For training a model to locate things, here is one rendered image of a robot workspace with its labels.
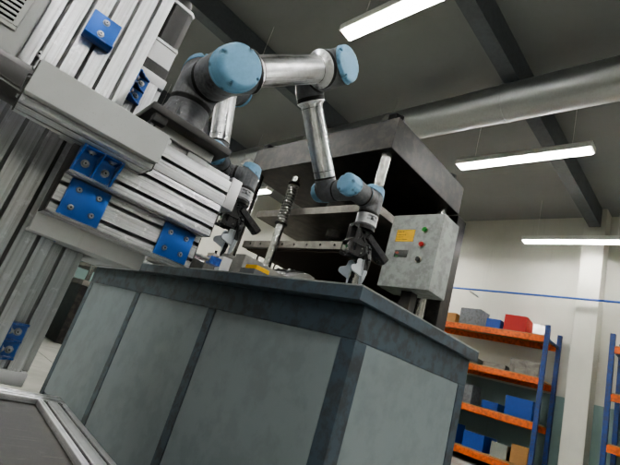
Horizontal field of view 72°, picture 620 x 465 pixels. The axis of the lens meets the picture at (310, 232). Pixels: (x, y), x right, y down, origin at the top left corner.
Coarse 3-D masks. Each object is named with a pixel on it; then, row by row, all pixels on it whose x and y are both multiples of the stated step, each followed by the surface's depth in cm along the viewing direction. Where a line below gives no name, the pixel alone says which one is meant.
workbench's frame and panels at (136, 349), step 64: (128, 320) 193; (192, 320) 159; (256, 320) 134; (320, 320) 116; (384, 320) 114; (64, 384) 211; (128, 384) 170; (192, 384) 143; (256, 384) 122; (320, 384) 108; (384, 384) 114; (448, 384) 138; (128, 448) 151; (192, 448) 129; (256, 448) 113; (320, 448) 100; (384, 448) 114; (448, 448) 138
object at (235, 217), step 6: (240, 198) 158; (234, 204) 159; (240, 204) 160; (246, 204) 159; (234, 210) 158; (222, 216) 155; (228, 216) 155; (234, 216) 156; (240, 216) 157; (216, 222) 159; (222, 222) 153; (228, 222) 155; (234, 222) 156; (222, 228) 159; (228, 228) 159; (234, 228) 156
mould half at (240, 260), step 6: (234, 258) 160; (240, 258) 158; (246, 258) 157; (252, 258) 159; (204, 264) 173; (234, 264) 159; (240, 264) 156; (252, 264) 159; (258, 264) 161; (234, 270) 157; (270, 270) 165; (282, 276) 169; (288, 276) 171; (294, 276) 173; (300, 276) 176; (306, 276) 178
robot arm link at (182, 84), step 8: (192, 56) 116; (200, 56) 115; (184, 64) 117; (192, 64) 113; (184, 72) 114; (192, 72) 110; (184, 80) 113; (192, 80) 111; (176, 88) 113; (184, 88) 112; (192, 88) 112; (200, 96) 113; (208, 104) 115
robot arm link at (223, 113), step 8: (216, 104) 156; (224, 104) 155; (232, 104) 158; (216, 112) 155; (224, 112) 155; (232, 112) 157; (216, 120) 154; (224, 120) 154; (232, 120) 158; (216, 128) 152; (224, 128) 153; (216, 136) 151; (224, 136) 152; (224, 144) 152; (224, 160) 151; (216, 168) 154; (224, 168) 156
